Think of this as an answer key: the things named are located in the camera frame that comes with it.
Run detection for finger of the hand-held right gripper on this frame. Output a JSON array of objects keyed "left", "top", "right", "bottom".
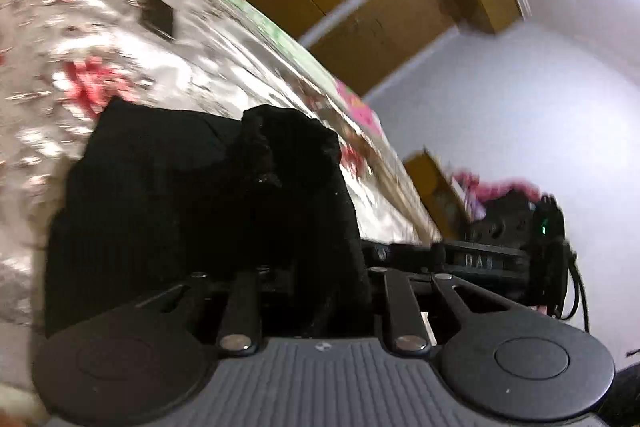
[{"left": 362, "top": 242, "right": 443, "bottom": 271}]

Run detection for black cable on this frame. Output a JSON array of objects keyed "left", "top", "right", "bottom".
[{"left": 570, "top": 252, "right": 593, "bottom": 333}]

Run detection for pink-red item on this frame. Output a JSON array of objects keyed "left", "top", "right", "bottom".
[{"left": 450, "top": 171, "right": 543, "bottom": 208}]

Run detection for floral satin blanket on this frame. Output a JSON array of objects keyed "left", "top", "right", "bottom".
[{"left": 0, "top": 0, "right": 441, "bottom": 408}]

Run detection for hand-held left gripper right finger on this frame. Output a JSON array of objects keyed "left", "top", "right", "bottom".
[{"left": 369, "top": 268, "right": 548, "bottom": 354}]

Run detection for wooden door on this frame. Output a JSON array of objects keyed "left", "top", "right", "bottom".
[{"left": 307, "top": 0, "right": 528, "bottom": 95}]

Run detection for wooden side cabinet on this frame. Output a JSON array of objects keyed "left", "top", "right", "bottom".
[{"left": 404, "top": 149, "right": 473, "bottom": 240}]

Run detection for black pants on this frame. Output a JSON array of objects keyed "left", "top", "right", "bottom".
[{"left": 42, "top": 104, "right": 376, "bottom": 340}]

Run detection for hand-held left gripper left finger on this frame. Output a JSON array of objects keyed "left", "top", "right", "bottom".
[{"left": 132, "top": 269, "right": 262, "bottom": 355}]

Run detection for black phone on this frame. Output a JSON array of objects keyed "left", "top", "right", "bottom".
[{"left": 140, "top": 0, "right": 177, "bottom": 41}]

